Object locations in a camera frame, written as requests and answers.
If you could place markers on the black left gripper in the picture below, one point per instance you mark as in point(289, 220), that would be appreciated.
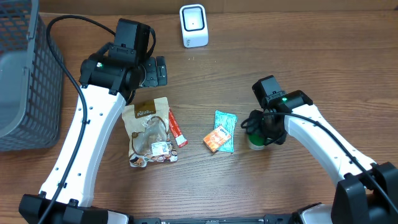
point(160, 72)

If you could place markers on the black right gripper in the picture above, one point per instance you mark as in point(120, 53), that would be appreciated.
point(268, 130)

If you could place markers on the green lid jar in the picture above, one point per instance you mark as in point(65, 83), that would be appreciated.
point(255, 142)

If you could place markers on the teal wipes packet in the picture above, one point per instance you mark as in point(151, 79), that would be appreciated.
point(228, 121)

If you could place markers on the orange small box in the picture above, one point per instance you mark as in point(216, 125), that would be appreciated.
point(217, 138)

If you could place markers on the brown snack pouch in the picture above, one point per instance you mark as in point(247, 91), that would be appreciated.
point(147, 125)

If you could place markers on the red stick sachet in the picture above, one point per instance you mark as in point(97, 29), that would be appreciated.
point(176, 131)

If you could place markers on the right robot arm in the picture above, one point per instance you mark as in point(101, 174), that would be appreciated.
point(365, 191)

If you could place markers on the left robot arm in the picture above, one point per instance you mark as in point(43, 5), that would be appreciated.
point(108, 82)

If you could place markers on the white barcode scanner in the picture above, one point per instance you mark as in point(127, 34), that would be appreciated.
point(194, 25)

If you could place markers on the grey plastic mesh basket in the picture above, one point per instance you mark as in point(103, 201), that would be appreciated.
point(31, 79)

